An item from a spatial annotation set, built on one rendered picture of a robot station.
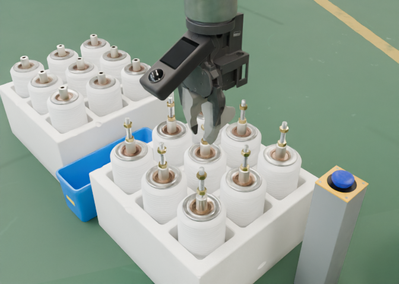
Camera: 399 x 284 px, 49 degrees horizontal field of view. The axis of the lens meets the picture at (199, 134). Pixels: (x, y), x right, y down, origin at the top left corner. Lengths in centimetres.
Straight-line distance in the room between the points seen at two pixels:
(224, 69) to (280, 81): 114
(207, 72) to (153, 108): 69
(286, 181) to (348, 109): 74
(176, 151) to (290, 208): 29
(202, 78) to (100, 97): 62
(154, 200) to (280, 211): 27
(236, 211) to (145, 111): 51
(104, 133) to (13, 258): 39
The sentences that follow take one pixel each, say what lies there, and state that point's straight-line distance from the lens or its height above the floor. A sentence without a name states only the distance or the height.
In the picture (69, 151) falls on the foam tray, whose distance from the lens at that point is 121.
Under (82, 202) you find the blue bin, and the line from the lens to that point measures 115.
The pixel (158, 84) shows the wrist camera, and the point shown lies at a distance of 61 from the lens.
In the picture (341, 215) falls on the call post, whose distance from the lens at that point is 84.
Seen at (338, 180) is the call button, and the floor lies 33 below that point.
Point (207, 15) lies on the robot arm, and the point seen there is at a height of 64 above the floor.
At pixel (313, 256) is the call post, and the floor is 13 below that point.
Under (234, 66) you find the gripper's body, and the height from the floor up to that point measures 56.
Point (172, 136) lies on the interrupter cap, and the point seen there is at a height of 25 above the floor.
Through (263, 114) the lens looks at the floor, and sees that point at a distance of 157.
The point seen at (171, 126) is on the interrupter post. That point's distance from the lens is 103.
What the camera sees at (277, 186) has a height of 20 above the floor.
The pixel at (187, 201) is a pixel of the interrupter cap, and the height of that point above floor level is 25.
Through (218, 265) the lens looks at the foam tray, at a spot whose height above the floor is 17.
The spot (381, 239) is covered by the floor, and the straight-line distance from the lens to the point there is 122.
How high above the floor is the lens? 86
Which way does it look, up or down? 36 degrees down
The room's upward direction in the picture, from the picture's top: straight up
